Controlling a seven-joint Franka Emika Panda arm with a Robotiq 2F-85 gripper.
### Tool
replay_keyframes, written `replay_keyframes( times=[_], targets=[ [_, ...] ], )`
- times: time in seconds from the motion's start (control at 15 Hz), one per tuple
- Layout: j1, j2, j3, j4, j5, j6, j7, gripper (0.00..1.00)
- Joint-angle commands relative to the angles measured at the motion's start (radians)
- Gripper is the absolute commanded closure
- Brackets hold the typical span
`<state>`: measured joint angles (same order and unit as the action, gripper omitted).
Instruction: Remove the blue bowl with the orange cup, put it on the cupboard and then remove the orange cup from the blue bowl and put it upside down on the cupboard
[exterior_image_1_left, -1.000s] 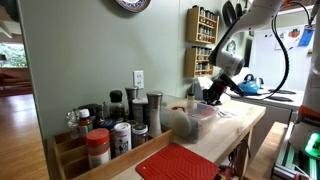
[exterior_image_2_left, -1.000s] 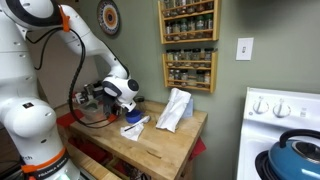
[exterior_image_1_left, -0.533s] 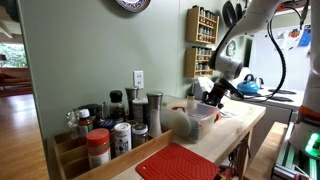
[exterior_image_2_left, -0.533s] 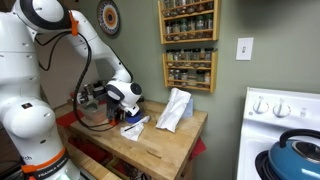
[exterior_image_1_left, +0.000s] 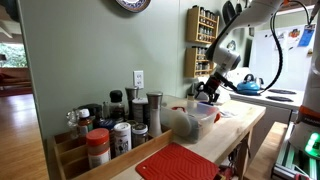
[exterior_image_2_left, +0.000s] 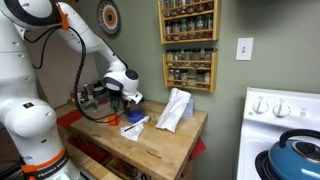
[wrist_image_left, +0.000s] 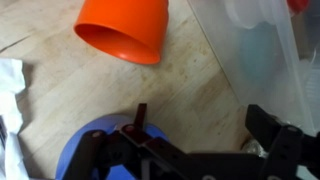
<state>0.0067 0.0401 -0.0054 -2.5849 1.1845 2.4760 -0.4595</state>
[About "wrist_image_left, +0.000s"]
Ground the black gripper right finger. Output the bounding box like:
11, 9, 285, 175
245, 104, 320, 180

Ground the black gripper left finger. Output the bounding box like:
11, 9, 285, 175
62, 103, 188, 180

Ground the orange plastic cup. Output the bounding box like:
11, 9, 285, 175
73, 0, 170, 65

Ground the clear plastic storage bin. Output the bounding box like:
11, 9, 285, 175
186, 0, 320, 136

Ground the teal plastic container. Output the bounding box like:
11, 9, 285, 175
239, 29, 279, 80

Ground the crumpled white napkin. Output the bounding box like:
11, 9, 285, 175
0, 58, 30, 180

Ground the red plastic utensil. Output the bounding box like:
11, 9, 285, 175
287, 0, 310, 14

